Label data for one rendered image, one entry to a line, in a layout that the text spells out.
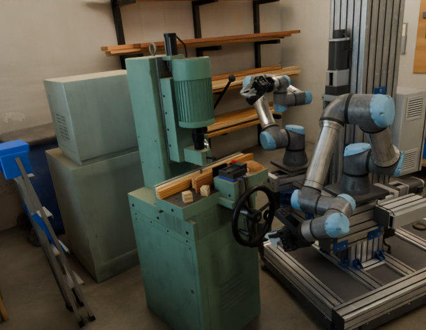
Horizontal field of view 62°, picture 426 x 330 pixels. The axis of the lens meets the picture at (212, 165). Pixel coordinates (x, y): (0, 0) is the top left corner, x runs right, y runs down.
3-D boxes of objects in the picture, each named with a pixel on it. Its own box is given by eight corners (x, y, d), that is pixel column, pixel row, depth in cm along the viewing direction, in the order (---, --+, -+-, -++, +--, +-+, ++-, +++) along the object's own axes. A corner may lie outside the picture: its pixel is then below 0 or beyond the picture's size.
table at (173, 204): (197, 228, 148) (195, 215, 146) (155, 207, 169) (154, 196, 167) (283, 182, 186) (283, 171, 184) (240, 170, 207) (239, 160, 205)
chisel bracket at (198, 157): (202, 169, 173) (201, 152, 170) (184, 164, 182) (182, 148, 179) (213, 164, 177) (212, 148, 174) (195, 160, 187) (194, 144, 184)
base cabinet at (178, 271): (207, 359, 185) (194, 243, 161) (146, 307, 226) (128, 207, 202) (262, 312, 214) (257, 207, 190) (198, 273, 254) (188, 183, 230)
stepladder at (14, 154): (74, 334, 211) (-6, 153, 164) (60, 312, 230) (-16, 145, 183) (99, 317, 220) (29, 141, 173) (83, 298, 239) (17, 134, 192)
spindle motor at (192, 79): (195, 131, 159) (188, 59, 149) (171, 126, 172) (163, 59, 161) (222, 122, 171) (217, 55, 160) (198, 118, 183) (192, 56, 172)
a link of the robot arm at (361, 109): (375, 154, 173) (351, 86, 133) (409, 159, 164) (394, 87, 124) (368, 177, 170) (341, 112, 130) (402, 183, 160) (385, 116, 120)
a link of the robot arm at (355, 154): (348, 164, 181) (349, 139, 176) (375, 169, 172) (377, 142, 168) (339, 172, 172) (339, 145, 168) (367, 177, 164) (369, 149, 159)
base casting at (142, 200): (194, 242, 162) (192, 224, 159) (129, 207, 202) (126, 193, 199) (256, 207, 190) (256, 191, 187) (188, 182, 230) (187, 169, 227)
